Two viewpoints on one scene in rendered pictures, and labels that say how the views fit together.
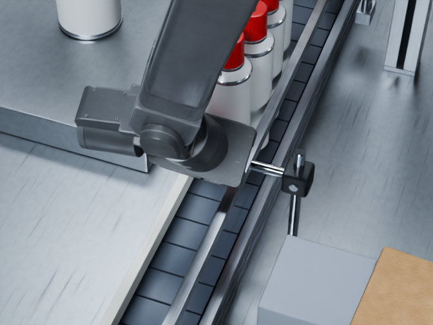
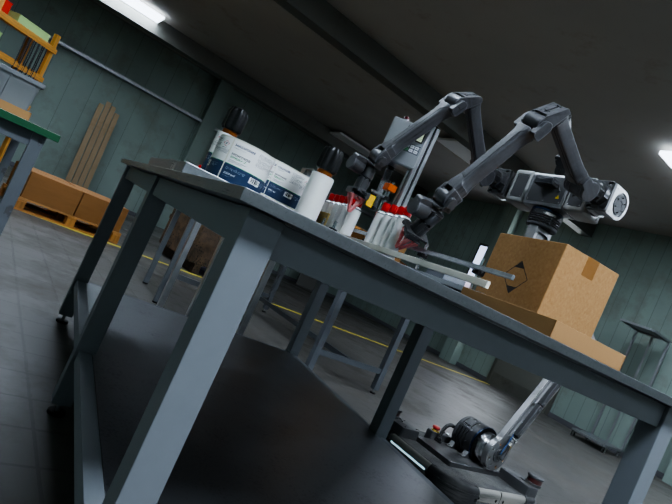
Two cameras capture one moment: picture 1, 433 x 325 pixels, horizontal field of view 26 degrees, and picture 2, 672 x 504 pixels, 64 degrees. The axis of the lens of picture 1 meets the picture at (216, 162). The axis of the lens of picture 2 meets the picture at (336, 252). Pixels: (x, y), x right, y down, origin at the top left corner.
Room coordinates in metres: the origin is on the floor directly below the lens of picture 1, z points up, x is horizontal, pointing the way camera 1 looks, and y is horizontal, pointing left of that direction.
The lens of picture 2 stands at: (-0.40, 1.54, 0.78)
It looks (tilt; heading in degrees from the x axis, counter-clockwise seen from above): 1 degrees up; 312
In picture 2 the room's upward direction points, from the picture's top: 25 degrees clockwise
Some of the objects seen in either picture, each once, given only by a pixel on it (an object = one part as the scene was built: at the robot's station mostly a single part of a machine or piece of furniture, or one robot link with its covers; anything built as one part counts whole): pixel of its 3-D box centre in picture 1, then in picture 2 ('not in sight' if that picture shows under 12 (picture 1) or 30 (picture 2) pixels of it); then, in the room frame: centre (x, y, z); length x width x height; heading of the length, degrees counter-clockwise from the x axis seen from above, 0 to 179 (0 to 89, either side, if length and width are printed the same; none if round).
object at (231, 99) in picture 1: (227, 106); (398, 233); (0.76, -0.01, 0.98); 0.05 x 0.05 x 0.20
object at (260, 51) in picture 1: (250, 78); (392, 232); (0.81, -0.04, 0.98); 0.05 x 0.05 x 0.20
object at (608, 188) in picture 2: not in sight; (596, 191); (0.35, -0.50, 1.45); 0.09 x 0.08 x 0.12; 166
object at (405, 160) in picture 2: not in sight; (404, 145); (1.09, -0.23, 1.38); 0.17 x 0.10 x 0.19; 35
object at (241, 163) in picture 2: not in sight; (239, 167); (1.13, 0.47, 0.95); 0.20 x 0.20 x 0.14
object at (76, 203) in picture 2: not in sight; (66, 202); (5.64, -0.87, 0.20); 1.15 x 0.83 x 0.40; 80
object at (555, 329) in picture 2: not in sight; (536, 327); (0.08, 0.23, 0.85); 0.30 x 0.26 x 0.04; 160
